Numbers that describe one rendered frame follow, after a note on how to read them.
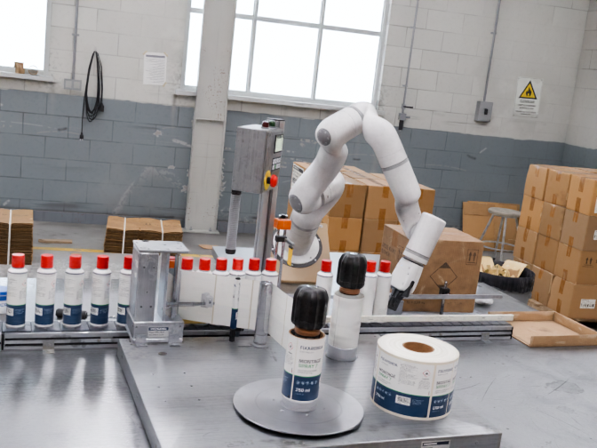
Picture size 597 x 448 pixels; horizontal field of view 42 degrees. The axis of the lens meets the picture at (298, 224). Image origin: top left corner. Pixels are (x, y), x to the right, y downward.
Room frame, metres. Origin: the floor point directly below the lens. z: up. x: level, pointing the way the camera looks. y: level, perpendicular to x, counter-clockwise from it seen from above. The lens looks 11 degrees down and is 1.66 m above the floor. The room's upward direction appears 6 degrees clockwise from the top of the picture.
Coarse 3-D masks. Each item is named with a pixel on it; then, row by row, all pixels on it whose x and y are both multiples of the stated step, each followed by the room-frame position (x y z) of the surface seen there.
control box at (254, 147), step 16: (240, 128) 2.32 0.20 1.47; (256, 128) 2.32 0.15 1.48; (272, 128) 2.39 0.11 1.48; (240, 144) 2.32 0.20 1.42; (256, 144) 2.31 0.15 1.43; (272, 144) 2.35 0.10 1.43; (240, 160) 2.32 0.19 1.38; (256, 160) 2.31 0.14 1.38; (272, 160) 2.36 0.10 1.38; (240, 176) 2.32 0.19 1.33; (256, 176) 2.31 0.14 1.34; (256, 192) 2.31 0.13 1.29
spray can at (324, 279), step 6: (324, 264) 2.39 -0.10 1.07; (330, 264) 2.39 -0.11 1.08; (324, 270) 2.39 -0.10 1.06; (330, 270) 2.39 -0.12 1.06; (318, 276) 2.39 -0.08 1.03; (324, 276) 2.38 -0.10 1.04; (330, 276) 2.38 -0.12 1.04; (318, 282) 2.38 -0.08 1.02; (324, 282) 2.38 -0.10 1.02; (330, 282) 2.38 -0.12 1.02; (330, 288) 2.39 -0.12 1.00; (330, 294) 2.39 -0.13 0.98
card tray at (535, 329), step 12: (492, 312) 2.79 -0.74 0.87; (504, 312) 2.81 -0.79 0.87; (516, 312) 2.83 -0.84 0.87; (528, 312) 2.85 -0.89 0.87; (540, 312) 2.87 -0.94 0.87; (552, 312) 2.89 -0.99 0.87; (516, 324) 2.78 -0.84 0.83; (528, 324) 2.80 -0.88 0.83; (540, 324) 2.82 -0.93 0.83; (552, 324) 2.83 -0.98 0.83; (564, 324) 2.83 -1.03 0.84; (576, 324) 2.78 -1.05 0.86; (516, 336) 2.64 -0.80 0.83; (528, 336) 2.66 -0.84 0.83; (540, 336) 2.56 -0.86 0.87; (552, 336) 2.58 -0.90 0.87; (564, 336) 2.60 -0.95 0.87; (576, 336) 2.62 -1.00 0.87; (588, 336) 2.64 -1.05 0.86
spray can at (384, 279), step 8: (384, 264) 2.47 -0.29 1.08; (384, 272) 2.47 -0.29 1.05; (384, 280) 2.46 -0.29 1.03; (376, 288) 2.47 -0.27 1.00; (384, 288) 2.46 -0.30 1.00; (376, 296) 2.46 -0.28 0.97; (384, 296) 2.46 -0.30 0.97; (376, 304) 2.46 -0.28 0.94; (384, 304) 2.46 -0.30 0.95; (376, 312) 2.46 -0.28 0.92; (384, 312) 2.46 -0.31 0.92
